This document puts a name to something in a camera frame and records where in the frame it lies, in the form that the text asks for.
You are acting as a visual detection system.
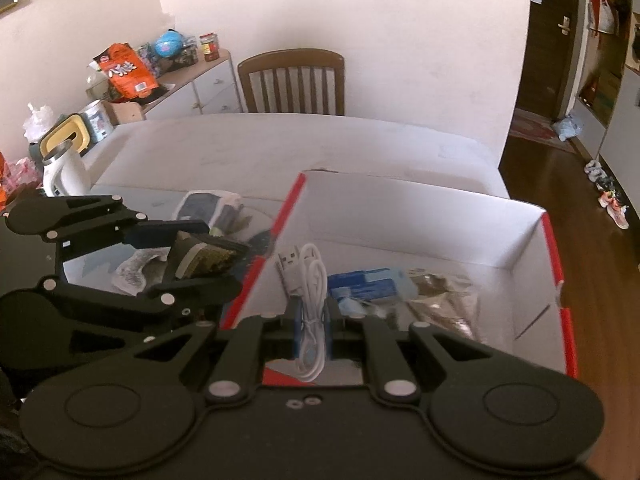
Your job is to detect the yellow grey container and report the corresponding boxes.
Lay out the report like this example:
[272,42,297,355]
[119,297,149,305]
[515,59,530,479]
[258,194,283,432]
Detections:
[37,114,91,157]

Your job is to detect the white blue tin can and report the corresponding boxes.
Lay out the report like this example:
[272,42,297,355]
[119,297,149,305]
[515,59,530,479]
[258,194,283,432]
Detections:
[80,100,114,143]

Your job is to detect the blue globe ball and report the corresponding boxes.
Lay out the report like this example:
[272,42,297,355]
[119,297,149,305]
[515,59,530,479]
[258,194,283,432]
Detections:
[153,29,184,58]

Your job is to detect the dark blue speckled mat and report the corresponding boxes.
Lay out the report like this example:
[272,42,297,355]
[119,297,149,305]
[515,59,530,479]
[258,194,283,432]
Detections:
[246,230,274,260]

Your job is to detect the silver foil snack bag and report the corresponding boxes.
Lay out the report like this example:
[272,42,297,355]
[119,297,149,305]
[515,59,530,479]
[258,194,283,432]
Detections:
[408,269,482,341]

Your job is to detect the orange snack bag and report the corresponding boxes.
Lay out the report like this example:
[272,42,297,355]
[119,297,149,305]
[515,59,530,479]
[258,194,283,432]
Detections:
[93,44,160,101]

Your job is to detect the white printed sachet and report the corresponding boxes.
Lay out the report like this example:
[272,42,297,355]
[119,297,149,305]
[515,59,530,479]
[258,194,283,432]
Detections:
[112,247,169,296]

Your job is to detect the white blue tissue pack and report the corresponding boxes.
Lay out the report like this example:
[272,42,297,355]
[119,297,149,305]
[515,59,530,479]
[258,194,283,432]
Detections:
[175,190,244,235]

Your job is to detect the white wall cabinet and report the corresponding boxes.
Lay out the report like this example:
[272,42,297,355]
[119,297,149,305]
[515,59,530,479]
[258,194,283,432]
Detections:
[572,0,639,204]

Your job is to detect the white mug with handle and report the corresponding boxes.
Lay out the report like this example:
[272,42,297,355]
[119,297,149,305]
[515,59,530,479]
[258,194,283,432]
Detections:
[42,140,92,197]

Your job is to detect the dark seaweed snack packet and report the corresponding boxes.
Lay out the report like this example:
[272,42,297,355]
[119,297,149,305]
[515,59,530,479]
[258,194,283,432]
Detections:
[162,231,250,284]

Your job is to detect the white usb cable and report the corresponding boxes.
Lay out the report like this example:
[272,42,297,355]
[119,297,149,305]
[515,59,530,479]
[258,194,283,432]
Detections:
[275,242,331,384]

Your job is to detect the wooden chair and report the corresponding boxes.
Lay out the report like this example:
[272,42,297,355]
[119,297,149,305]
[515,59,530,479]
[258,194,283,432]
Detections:
[238,48,345,116]

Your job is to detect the red white cardboard box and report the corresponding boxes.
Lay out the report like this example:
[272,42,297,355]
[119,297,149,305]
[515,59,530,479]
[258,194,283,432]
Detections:
[222,170,578,377]

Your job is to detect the white drawer cabinet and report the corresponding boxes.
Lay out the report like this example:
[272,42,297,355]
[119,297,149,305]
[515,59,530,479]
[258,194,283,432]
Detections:
[142,49,243,120]

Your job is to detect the brown door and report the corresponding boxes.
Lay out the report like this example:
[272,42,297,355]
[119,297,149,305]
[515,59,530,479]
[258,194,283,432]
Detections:
[516,0,577,119]

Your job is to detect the pink white shoes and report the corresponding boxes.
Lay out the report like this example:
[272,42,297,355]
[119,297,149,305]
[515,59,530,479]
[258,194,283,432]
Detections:
[584,159,629,231]

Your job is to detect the red lidded jar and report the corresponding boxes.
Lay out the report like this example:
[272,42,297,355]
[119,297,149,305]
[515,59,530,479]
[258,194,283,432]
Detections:
[198,32,220,62]

